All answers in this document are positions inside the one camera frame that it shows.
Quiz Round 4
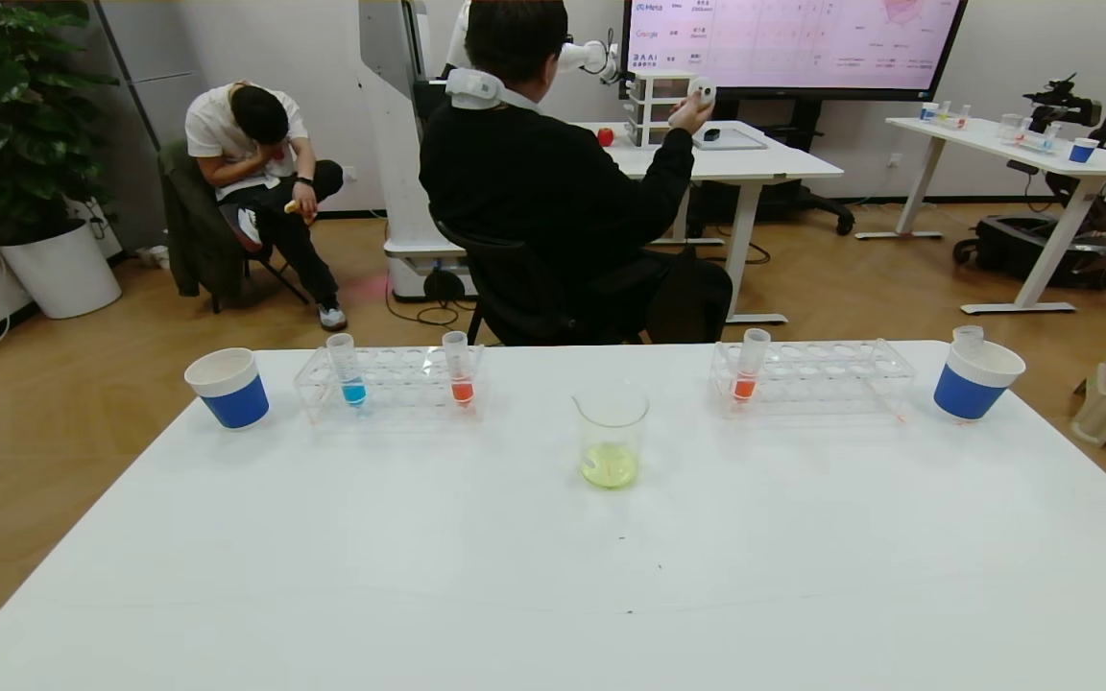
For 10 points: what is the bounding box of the blue-pigment clear test tube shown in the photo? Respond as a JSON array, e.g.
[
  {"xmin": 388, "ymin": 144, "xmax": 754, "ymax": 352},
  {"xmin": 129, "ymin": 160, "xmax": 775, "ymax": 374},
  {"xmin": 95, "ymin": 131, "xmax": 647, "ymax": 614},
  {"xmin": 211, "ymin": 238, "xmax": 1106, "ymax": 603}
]
[{"xmin": 325, "ymin": 332, "xmax": 368, "ymax": 407}]

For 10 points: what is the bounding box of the orange-pigment clear test tube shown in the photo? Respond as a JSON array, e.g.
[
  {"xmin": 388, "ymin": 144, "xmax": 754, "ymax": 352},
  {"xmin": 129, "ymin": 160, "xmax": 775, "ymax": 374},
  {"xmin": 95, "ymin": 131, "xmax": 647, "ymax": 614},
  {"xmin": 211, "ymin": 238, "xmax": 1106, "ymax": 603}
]
[
  {"xmin": 442, "ymin": 331, "xmax": 475, "ymax": 406},
  {"xmin": 731, "ymin": 328, "xmax": 772, "ymax": 402}
]

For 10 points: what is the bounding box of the clear glass beaker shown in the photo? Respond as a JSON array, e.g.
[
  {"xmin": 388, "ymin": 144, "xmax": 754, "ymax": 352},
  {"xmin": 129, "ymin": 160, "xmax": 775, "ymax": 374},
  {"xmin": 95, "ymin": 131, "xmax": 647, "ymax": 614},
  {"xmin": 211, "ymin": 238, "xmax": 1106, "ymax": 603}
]
[{"xmin": 571, "ymin": 380, "xmax": 651, "ymax": 490}]

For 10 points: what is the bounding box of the clear acrylic test tube rack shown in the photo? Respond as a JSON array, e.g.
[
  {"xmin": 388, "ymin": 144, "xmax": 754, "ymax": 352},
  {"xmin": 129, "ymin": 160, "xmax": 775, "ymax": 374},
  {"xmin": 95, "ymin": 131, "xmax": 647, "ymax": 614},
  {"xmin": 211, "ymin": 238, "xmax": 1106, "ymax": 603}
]
[
  {"xmin": 294, "ymin": 345, "xmax": 487, "ymax": 425},
  {"xmin": 709, "ymin": 338, "xmax": 917, "ymax": 421}
]

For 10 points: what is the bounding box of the small background tube rack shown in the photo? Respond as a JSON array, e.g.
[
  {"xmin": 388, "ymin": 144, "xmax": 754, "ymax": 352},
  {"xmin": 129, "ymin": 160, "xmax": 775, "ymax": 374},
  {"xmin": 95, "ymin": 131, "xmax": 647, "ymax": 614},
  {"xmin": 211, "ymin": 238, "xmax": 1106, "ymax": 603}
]
[
  {"xmin": 918, "ymin": 101, "xmax": 974, "ymax": 131},
  {"xmin": 999, "ymin": 113, "xmax": 1063, "ymax": 155}
]

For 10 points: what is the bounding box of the black office chair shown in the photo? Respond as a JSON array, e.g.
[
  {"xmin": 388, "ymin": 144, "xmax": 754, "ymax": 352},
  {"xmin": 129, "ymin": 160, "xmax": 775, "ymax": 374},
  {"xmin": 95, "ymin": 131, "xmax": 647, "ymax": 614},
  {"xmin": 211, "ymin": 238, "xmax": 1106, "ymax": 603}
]
[{"xmin": 433, "ymin": 221, "xmax": 679, "ymax": 346}]

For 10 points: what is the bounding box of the person in black sweater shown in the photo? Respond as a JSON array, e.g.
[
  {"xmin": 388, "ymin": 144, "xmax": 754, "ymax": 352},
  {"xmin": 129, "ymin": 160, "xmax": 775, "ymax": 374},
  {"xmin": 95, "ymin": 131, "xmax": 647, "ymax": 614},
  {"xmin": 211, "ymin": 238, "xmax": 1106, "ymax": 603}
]
[{"xmin": 419, "ymin": 0, "xmax": 736, "ymax": 345}]

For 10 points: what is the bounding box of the white humanoid robot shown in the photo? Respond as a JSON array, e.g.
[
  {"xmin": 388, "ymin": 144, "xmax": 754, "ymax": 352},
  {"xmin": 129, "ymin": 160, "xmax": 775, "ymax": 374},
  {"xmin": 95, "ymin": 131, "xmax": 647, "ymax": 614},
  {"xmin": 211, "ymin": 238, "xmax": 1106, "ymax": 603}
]
[{"xmin": 358, "ymin": 0, "xmax": 623, "ymax": 301}]

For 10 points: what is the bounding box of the white small drawer unit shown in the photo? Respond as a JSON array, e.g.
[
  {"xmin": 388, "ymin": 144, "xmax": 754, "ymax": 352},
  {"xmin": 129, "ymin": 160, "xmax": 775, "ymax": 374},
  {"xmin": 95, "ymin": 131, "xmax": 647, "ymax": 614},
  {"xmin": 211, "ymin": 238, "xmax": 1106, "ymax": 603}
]
[{"xmin": 625, "ymin": 72, "xmax": 698, "ymax": 150}]

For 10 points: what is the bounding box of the white neck-worn headset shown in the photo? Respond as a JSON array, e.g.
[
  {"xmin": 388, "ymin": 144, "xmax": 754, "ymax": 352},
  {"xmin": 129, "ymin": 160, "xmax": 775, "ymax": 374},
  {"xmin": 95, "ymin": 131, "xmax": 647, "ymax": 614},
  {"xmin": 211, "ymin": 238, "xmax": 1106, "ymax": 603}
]
[{"xmin": 445, "ymin": 67, "xmax": 540, "ymax": 113}]

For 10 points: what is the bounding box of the grey flat tray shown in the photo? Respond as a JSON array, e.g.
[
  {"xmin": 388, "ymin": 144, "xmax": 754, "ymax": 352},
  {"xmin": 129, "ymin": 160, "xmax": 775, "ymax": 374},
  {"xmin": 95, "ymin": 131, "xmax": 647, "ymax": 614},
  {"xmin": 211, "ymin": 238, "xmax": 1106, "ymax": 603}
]
[{"xmin": 689, "ymin": 127, "xmax": 769, "ymax": 152}]

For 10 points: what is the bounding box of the white standing desk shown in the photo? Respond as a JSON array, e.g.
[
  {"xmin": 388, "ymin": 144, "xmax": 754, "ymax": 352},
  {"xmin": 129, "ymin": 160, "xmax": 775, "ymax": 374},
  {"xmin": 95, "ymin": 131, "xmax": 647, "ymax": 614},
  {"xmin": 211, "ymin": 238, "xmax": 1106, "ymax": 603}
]
[
  {"xmin": 572, "ymin": 120, "xmax": 845, "ymax": 325},
  {"xmin": 855, "ymin": 115, "xmax": 1106, "ymax": 316}
]

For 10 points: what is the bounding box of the blue and white paper cup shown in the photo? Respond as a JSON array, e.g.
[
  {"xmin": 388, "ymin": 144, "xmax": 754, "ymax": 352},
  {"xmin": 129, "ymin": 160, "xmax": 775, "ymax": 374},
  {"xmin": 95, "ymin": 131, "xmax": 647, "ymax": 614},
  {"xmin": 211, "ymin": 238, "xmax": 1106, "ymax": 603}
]
[
  {"xmin": 184, "ymin": 347, "xmax": 271, "ymax": 430},
  {"xmin": 932, "ymin": 338, "xmax": 1026, "ymax": 422}
]

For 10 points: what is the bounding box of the black display stand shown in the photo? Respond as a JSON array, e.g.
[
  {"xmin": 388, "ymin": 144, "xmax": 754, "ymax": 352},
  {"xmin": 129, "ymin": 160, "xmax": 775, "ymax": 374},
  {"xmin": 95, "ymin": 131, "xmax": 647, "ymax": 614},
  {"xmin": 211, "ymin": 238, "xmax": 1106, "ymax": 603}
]
[{"xmin": 687, "ymin": 96, "xmax": 856, "ymax": 236}]

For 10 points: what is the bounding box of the chair with dark jacket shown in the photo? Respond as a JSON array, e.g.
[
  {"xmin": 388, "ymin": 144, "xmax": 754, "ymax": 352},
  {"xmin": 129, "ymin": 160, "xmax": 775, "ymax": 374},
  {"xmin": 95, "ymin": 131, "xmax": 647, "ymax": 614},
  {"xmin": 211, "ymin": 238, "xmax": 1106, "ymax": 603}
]
[{"xmin": 157, "ymin": 139, "xmax": 310, "ymax": 314}]

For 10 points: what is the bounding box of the person in white t-shirt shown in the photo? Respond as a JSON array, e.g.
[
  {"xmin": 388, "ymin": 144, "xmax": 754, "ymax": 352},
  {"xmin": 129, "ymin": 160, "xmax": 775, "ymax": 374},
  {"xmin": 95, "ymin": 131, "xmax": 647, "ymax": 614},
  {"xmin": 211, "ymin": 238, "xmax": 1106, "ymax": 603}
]
[{"xmin": 183, "ymin": 82, "xmax": 349, "ymax": 333}]

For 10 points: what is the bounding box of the grey tall cabinet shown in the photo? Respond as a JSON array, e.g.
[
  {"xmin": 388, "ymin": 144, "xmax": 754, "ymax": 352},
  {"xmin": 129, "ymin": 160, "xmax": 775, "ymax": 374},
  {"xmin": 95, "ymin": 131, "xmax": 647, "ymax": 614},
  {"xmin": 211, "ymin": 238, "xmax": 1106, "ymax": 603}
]
[{"xmin": 92, "ymin": 0, "xmax": 204, "ymax": 252}]

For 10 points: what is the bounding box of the large green potted plant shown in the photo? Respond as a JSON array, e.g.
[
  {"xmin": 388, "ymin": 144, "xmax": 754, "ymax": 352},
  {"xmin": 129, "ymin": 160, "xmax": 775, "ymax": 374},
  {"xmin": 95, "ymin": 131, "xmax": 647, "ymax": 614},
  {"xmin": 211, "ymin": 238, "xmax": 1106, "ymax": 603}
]
[{"xmin": 0, "ymin": 0, "xmax": 120, "ymax": 246}]

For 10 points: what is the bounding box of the black floor cable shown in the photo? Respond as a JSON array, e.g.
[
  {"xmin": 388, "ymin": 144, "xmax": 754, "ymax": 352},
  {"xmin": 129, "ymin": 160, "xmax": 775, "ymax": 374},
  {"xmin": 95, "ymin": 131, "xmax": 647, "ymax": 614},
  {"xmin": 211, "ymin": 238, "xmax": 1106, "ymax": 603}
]
[{"xmin": 385, "ymin": 278, "xmax": 477, "ymax": 327}]

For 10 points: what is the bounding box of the large wall display screen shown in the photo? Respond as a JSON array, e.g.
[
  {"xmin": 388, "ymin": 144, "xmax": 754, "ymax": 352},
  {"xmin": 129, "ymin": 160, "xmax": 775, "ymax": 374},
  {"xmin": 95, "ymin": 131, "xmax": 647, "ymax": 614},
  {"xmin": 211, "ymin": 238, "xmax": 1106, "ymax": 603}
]
[{"xmin": 623, "ymin": 0, "xmax": 969, "ymax": 103}]

